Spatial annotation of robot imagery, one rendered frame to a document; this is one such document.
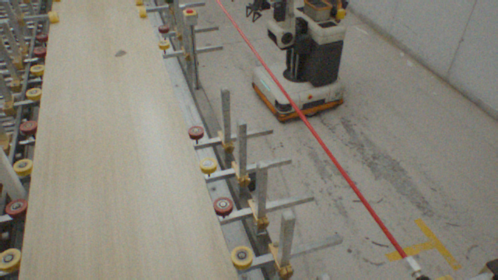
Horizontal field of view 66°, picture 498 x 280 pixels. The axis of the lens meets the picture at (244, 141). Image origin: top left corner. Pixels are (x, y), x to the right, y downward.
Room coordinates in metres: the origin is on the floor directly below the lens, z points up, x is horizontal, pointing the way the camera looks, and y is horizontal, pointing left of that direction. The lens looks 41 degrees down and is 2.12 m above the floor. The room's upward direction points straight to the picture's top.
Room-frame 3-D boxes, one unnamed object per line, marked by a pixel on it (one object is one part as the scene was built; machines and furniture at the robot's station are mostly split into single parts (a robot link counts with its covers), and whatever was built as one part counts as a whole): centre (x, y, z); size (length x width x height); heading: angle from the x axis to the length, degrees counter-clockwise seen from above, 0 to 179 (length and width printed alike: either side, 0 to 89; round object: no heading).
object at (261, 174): (1.03, -0.07, 0.89); 0.04 x 0.04 x 0.48; 18
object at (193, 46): (2.20, 0.32, 0.93); 0.05 x 0.05 x 0.45; 18
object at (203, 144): (1.56, 0.06, 0.80); 0.43 x 0.03 x 0.04; 108
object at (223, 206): (1.02, 0.09, 0.85); 0.08 x 0.08 x 0.11
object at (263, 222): (1.05, -0.06, 0.81); 0.14 x 0.06 x 0.05; 18
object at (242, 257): (0.78, 0.01, 0.85); 0.08 x 0.08 x 0.11
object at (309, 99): (3.07, -0.49, 0.16); 0.67 x 0.64 x 0.25; 113
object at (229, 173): (1.32, -0.02, 0.81); 0.43 x 0.03 x 0.04; 108
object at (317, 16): (3.11, -0.60, 0.87); 0.23 x 0.15 x 0.11; 23
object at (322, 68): (3.10, -0.58, 0.59); 0.55 x 0.34 x 0.83; 23
